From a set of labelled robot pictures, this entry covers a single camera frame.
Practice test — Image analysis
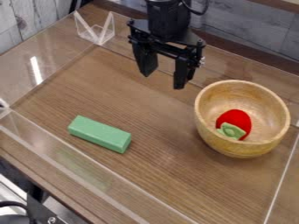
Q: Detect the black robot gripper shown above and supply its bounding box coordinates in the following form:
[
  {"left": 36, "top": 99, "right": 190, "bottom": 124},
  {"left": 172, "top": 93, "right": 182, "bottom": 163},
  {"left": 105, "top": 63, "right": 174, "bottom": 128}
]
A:
[{"left": 126, "top": 19, "right": 206, "bottom": 89}]

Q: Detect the red plush strawberry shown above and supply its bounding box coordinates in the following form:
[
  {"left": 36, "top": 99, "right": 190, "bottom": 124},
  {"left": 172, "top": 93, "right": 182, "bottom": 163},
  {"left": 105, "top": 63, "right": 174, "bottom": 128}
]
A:
[{"left": 214, "top": 109, "right": 252, "bottom": 141}]

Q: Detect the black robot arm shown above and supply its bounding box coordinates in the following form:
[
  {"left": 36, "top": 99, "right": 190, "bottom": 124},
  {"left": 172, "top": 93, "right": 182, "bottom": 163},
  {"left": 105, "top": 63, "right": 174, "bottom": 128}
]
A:
[{"left": 126, "top": 0, "right": 209, "bottom": 89}]

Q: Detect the wooden bowl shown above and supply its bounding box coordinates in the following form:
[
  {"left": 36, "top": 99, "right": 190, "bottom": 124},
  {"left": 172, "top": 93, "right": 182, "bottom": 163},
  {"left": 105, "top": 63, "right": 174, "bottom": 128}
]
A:
[{"left": 193, "top": 80, "right": 291, "bottom": 158}]

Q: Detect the green rectangular block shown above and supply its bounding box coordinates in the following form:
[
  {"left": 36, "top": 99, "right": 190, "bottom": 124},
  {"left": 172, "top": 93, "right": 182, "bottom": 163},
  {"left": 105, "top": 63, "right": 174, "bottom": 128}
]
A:
[{"left": 68, "top": 115, "right": 132, "bottom": 154}]

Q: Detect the black table clamp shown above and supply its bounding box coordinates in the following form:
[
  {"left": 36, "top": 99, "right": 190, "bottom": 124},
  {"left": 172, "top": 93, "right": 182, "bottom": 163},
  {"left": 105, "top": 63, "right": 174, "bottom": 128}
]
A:
[{"left": 26, "top": 195, "right": 68, "bottom": 224}]

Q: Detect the clear acrylic corner bracket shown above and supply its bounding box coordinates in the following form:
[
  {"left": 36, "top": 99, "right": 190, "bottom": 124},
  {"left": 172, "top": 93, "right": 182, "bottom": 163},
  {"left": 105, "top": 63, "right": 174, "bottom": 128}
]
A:
[{"left": 73, "top": 11, "right": 114, "bottom": 46}]

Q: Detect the clear acrylic tray wall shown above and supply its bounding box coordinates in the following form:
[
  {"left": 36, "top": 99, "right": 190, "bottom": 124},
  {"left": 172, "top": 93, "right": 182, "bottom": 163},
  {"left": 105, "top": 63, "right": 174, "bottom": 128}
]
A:
[{"left": 0, "top": 13, "right": 299, "bottom": 224}]

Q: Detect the black cable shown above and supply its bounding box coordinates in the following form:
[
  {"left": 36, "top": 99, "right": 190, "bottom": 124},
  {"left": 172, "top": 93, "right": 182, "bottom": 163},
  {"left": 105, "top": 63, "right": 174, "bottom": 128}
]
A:
[{"left": 0, "top": 200, "right": 30, "bottom": 214}]

